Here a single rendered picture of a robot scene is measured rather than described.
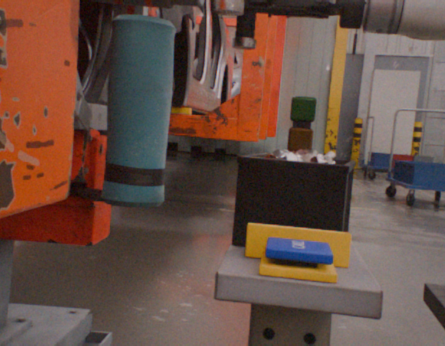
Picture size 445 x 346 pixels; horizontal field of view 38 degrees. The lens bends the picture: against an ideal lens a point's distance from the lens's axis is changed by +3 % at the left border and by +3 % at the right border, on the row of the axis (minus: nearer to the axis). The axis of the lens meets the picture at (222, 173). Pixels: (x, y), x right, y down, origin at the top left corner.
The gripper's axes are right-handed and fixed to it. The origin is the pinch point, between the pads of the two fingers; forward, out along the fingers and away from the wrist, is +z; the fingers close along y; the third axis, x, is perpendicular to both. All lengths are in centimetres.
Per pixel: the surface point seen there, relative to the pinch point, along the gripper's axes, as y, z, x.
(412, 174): 513, -129, -52
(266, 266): -53, -8, -37
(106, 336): 5, 23, -66
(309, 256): -53, -13, -36
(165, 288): 109, 30, -83
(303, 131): -14.4, -11.7, -22.6
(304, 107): -14.4, -11.4, -18.8
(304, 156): -32.9, -11.6, -26.0
